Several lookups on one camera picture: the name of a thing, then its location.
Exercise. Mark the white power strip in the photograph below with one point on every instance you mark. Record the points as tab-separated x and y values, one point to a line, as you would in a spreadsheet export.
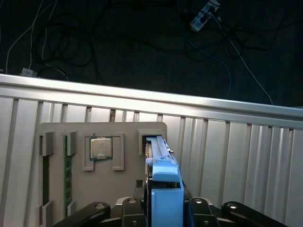
201	20

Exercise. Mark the grey parts rack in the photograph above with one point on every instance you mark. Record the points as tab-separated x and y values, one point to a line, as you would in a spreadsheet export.
106	184

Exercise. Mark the silver CPU chip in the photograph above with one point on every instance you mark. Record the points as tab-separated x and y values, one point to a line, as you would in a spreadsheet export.
100	147

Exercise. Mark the small black square pad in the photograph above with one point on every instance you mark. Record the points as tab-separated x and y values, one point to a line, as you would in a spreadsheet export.
139	183

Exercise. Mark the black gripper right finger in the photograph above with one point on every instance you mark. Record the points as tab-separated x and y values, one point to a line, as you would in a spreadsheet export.
201	212

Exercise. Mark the small white plug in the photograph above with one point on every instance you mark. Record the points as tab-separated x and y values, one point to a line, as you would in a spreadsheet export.
26	72

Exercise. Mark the hard disk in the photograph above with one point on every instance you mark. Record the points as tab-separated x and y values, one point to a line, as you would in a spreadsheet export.
168	208

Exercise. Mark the green RAM stick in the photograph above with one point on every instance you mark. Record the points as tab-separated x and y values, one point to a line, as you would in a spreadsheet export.
68	175

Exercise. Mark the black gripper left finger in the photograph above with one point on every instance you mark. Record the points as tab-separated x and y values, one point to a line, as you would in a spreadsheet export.
132	212

